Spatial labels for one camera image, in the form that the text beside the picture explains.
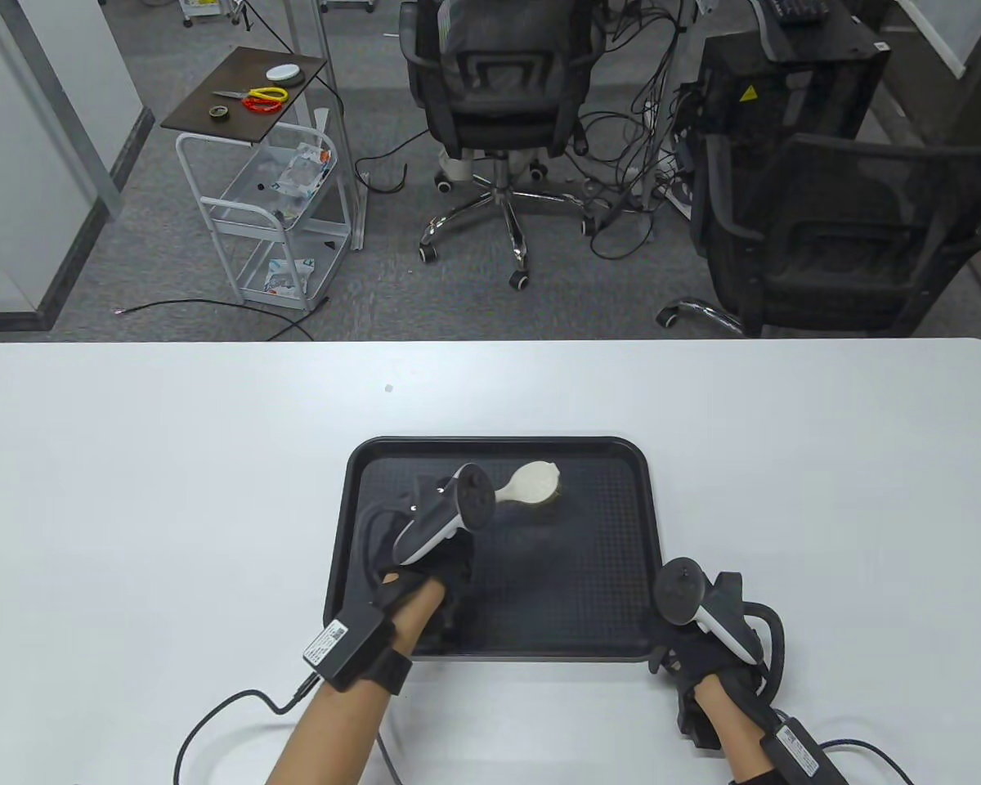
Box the white metal desk leg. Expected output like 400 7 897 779
284 0 369 251

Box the person's right forearm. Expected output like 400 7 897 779
693 680 773 782

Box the black keyboard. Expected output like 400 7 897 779
764 0 831 24

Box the black and white controller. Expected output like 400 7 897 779
356 464 497 585
654 558 786 696

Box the white power strip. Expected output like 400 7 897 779
634 155 692 215

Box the thin black cable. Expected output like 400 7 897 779
354 127 430 195

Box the person's left forearm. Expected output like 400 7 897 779
266 572 446 785

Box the white pot brush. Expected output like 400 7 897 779
495 460 563 512

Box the black plastic tray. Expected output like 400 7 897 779
324 436 670 662

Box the white wire rolling cart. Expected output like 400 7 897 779
175 123 352 313

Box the black box with white label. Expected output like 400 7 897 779
760 717 849 785
302 605 396 693

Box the black computer tower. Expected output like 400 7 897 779
691 33 892 164

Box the black floor cable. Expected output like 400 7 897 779
114 298 320 342

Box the person's right hand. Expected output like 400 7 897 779
650 626 769 724

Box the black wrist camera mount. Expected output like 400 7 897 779
676 695 720 751

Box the clear plastic bag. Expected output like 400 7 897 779
270 141 334 197
263 258 316 295

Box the black braided cable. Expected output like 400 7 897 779
173 677 320 785
817 738 916 785

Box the person's left hand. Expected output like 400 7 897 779
358 507 479 647

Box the dark brown board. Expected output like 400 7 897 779
160 47 329 146

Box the black padded office chair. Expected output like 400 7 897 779
399 0 614 291

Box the bundle of black cables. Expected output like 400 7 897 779
572 0 704 262

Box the black mesh office chair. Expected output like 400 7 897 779
656 131 981 338

